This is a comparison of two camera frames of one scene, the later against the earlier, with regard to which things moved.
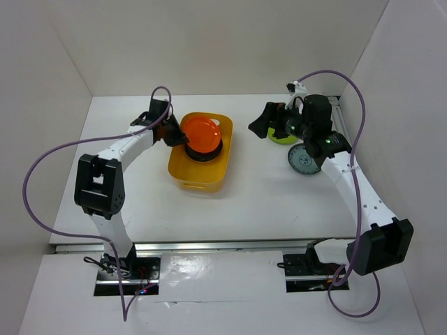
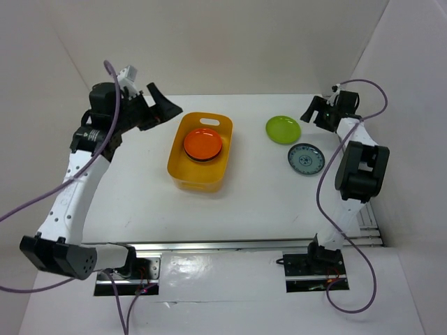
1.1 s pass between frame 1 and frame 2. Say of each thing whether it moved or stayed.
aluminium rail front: stayed
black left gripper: moved
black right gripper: moved
